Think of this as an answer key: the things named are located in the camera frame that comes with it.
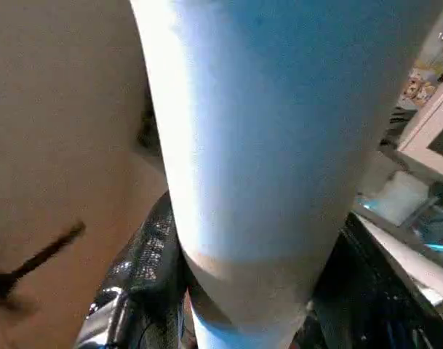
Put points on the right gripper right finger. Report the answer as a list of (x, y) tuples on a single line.
[(366, 298)]

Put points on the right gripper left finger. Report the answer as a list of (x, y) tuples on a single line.
[(141, 291)]

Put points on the white plastic table leg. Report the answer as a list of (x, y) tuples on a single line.
[(279, 160)]

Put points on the white box appliance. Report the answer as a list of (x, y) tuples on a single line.
[(399, 198)]

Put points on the white glass-door cabinet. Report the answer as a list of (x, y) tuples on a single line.
[(432, 131)]

